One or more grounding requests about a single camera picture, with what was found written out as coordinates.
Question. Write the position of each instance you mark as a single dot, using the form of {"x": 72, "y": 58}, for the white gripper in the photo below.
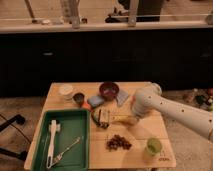
{"x": 132, "y": 120}

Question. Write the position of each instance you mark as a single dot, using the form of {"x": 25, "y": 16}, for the yellow banana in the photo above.
{"x": 119, "y": 119}

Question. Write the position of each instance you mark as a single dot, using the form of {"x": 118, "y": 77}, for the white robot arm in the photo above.
{"x": 150, "y": 97}

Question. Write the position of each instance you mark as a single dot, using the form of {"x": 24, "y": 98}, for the green plastic cup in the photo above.
{"x": 153, "y": 146}

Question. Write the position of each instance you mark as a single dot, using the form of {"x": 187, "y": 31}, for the small metal cup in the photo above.
{"x": 79, "y": 98}

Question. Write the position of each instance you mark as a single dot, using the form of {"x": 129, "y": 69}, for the white ceramic cup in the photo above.
{"x": 66, "y": 91}

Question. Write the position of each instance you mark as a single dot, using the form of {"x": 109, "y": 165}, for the wooden folding table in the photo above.
{"x": 101, "y": 158}

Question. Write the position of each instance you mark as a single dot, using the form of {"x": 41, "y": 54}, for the grey folded cloth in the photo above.
{"x": 121, "y": 97}

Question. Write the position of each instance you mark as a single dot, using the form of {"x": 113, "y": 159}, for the bunch of dark grapes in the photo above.
{"x": 118, "y": 141}

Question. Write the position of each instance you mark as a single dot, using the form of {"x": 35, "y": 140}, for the tan block with dark object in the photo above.
{"x": 100, "y": 117}

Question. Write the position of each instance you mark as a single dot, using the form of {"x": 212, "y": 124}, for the dark red bowl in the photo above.
{"x": 108, "y": 90}

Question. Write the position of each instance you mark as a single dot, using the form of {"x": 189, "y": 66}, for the red tomato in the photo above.
{"x": 87, "y": 106}

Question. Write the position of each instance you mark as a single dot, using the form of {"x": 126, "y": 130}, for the metal fork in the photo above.
{"x": 60, "y": 155}

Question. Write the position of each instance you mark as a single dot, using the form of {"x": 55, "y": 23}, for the green plastic tray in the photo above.
{"x": 73, "y": 124}

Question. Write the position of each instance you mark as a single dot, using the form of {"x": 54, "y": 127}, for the black chair base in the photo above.
{"x": 14, "y": 139}

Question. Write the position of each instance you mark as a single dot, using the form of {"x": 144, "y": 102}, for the white handled brush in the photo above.
{"x": 54, "y": 127}

